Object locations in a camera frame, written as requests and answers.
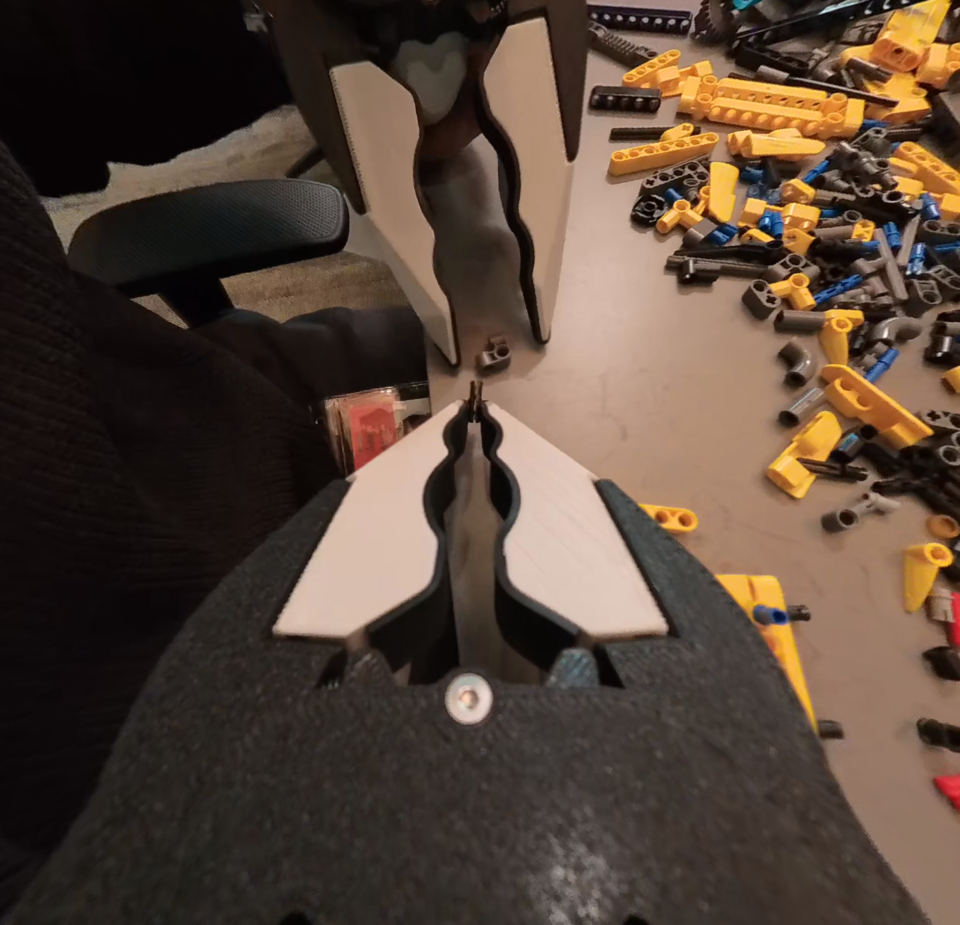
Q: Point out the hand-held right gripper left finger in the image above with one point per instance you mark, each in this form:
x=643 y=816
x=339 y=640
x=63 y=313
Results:
x=360 y=565

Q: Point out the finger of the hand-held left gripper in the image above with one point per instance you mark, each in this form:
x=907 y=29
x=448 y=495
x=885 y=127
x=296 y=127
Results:
x=382 y=145
x=536 y=152

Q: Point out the black pin piece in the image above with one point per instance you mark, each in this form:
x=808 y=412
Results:
x=475 y=400

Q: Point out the person's left forearm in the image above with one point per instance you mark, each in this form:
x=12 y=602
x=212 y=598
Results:
x=112 y=55

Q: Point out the grey connector piece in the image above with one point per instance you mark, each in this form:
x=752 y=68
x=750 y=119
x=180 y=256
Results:
x=493 y=355

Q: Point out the clear pouch with red card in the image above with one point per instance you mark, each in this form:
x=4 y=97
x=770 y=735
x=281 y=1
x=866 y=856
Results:
x=371 y=430

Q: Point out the pile of toy building pieces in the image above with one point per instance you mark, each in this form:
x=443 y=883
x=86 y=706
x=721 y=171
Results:
x=772 y=107

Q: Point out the black chair armrest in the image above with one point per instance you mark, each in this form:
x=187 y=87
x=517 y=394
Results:
x=210 y=227

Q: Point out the yellow beam piece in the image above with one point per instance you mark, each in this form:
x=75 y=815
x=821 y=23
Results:
x=675 y=518

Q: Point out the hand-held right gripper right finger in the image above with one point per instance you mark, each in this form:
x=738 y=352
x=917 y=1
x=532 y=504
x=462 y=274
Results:
x=577 y=557

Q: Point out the pile of red black pins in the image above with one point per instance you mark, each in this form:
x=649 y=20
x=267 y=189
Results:
x=946 y=659

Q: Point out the yellow brick assembly blue pins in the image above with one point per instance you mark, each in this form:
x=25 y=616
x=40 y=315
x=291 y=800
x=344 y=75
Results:
x=757 y=595

